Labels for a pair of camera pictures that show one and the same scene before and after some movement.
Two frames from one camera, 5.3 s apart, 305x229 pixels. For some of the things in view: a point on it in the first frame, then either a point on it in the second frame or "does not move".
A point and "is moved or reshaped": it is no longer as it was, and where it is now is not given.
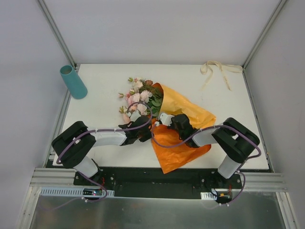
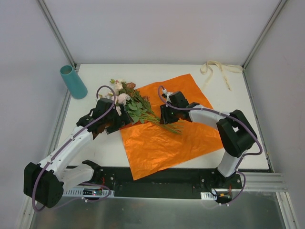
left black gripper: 145,121 to 124,117
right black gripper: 175,121 to 164,117
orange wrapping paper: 171,148 is moved or reshaped
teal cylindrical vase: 77,88 does not move
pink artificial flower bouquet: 144,97 is moved or reshaped
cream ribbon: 205,67 does not move
